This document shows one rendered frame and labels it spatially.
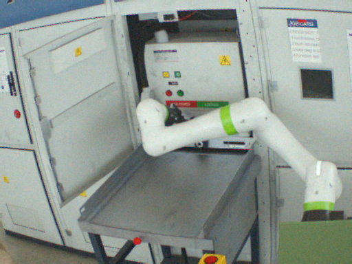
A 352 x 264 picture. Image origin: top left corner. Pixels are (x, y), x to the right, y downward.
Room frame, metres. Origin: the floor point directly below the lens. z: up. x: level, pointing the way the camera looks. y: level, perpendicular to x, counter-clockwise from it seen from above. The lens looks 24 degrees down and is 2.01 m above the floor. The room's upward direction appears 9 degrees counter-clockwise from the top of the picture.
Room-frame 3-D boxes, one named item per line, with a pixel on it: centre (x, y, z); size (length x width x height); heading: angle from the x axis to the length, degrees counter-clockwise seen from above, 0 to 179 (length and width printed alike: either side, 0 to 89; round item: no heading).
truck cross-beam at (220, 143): (2.41, -0.12, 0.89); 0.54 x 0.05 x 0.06; 64
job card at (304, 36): (2.08, -0.62, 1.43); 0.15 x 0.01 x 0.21; 63
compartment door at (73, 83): (2.29, 0.41, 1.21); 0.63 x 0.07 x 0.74; 142
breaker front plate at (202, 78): (2.40, -0.12, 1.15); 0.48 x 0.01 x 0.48; 64
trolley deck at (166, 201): (2.06, 0.06, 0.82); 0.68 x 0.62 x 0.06; 153
